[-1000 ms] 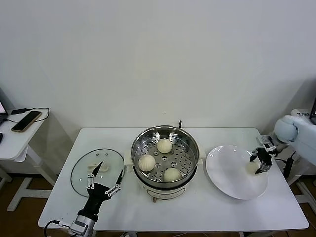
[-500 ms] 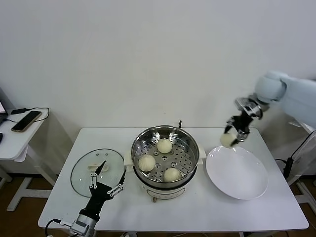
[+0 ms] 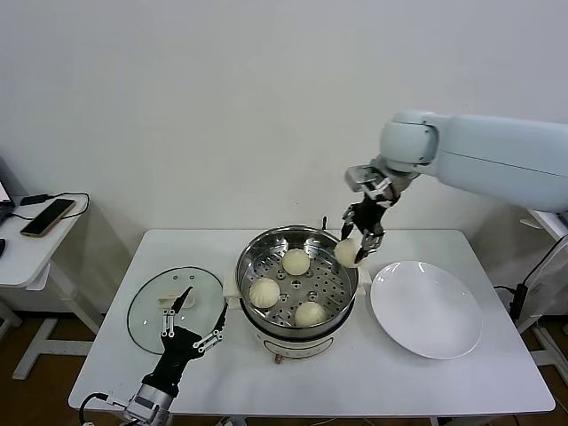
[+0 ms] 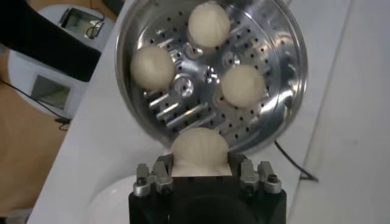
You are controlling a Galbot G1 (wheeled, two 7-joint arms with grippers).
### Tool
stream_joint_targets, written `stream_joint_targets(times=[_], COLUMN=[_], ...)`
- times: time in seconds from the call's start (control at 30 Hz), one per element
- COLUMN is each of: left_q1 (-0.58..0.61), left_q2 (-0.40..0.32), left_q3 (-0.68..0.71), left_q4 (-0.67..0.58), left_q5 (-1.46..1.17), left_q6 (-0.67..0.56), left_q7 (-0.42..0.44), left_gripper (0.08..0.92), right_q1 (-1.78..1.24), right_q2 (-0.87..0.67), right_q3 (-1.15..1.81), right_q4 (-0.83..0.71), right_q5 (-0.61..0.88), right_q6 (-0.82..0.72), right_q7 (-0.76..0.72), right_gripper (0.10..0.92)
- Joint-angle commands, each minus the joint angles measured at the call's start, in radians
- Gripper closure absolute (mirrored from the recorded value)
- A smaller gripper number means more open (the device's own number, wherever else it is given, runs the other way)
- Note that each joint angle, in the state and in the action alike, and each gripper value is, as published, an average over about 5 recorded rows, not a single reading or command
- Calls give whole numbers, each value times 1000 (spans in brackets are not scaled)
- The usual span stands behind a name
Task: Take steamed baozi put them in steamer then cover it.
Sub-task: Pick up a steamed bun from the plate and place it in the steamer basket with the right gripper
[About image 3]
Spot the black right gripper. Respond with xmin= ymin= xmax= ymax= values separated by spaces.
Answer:
xmin=340 ymin=194 xmax=392 ymax=264

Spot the black cable with plug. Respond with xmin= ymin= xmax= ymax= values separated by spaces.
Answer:
xmin=493 ymin=234 xmax=568 ymax=323

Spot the black laptop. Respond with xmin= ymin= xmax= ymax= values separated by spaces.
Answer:
xmin=0 ymin=154 xmax=18 ymax=225

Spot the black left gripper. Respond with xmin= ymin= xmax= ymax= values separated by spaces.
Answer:
xmin=140 ymin=286 xmax=230 ymax=398

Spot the white oval plate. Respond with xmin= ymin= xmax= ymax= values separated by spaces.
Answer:
xmin=369 ymin=260 xmax=484 ymax=359

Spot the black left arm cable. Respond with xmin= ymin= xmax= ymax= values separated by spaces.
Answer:
xmin=78 ymin=392 xmax=134 ymax=426

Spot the white steamed baozi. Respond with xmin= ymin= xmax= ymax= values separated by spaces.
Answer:
xmin=248 ymin=278 xmax=281 ymax=310
xmin=294 ymin=301 xmax=328 ymax=328
xmin=282 ymin=248 xmax=311 ymax=276
xmin=334 ymin=237 xmax=368 ymax=269

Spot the white side table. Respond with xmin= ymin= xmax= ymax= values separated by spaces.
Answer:
xmin=517 ymin=206 xmax=568 ymax=369
xmin=0 ymin=193 xmax=106 ymax=381

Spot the white electric cooker pot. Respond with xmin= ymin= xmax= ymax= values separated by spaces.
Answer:
xmin=223 ymin=258 xmax=373 ymax=366

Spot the black smartphone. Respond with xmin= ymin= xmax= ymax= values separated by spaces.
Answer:
xmin=20 ymin=199 xmax=77 ymax=239

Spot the glass pot lid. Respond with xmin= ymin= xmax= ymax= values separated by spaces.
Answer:
xmin=126 ymin=264 xmax=225 ymax=355

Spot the black charger with cable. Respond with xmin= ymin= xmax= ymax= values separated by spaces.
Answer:
xmin=4 ymin=192 xmax=91 ymax=223

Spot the stainless steel steamer basket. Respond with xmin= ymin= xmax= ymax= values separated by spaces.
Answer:
xmin=234 ymin=225 xmax=359 ymax=332

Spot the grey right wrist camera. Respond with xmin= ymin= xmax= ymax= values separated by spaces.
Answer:
xmin=345 ymin=163 xmax=396 ymax=204

